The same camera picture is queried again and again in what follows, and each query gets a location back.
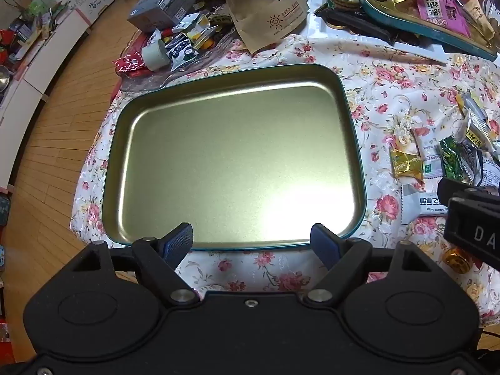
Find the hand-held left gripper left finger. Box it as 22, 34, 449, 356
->
64, 222, 198, 308

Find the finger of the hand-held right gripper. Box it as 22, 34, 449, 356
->
437, 177, 500, 208

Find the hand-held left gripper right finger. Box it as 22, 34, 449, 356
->
305, 222, 440, 306

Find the green candy wrapper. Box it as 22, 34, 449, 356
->
438, 136, 475, 182

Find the white grey snack packet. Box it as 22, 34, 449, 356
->
402, 184, 450, 225

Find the gold candy packet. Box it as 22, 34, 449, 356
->
390, 147, 426, 183

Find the gold metal tray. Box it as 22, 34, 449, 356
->
101, 62, 368, 251

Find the gold foil ball candy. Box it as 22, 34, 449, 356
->
442, 248, 472, 275

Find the black white snack packet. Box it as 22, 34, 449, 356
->
472, 150, 500, 188

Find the floral tablecloth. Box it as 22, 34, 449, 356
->
69, 33, 500, 327

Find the pink snack packet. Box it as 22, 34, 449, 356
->
414, 0, 471, 38

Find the red patterned packet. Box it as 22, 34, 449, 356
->
113, 55, 150, 79

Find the clear glass dish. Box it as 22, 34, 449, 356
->
119, 31, 251, 94

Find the white tape roll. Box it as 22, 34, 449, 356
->
141, 39, 170, 72

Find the long black packet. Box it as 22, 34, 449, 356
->
316, 8, 395, 43

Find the pile of small sachets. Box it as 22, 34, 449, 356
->
160, 12, 231, 63

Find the teal tin of sweets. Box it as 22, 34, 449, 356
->
347, 0, 500, 61

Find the white flat board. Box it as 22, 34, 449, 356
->
307, 0, 448, 65

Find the white low cabinet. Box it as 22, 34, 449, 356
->
0, 0, 118, 188

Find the grey cardboard box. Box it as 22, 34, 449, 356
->
127, 0, 197, 33

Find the brown paper bag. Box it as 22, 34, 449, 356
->
224, 0, 309, 53

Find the colourful shelf clutter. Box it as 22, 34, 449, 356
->
0, 0, 75, 98

